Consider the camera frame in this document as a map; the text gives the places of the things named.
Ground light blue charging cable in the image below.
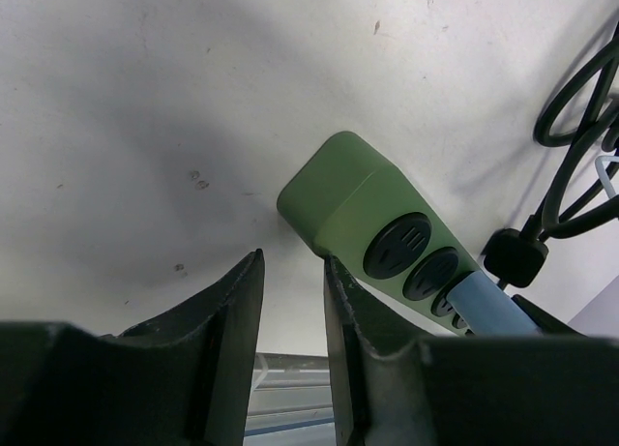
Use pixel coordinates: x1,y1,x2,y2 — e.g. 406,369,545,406
593,148,619,195

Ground black power cord with plug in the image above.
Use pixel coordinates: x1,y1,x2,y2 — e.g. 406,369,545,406
482,0,619,290

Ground aluminium table rail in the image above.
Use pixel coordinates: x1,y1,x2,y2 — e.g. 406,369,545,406
245,353,335,441

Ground green power strip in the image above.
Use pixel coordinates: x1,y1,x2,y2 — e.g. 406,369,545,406
277,132,479,335

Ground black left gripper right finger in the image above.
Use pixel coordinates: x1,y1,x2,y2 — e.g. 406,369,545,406
324,256,618,445

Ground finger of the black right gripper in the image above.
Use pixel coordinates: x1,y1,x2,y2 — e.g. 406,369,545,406
511,294,585,338

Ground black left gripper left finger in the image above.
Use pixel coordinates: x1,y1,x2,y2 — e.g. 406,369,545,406
1,251,265,445

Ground blue charger cube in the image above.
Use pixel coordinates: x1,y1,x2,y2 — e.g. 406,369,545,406
446,270,541,337

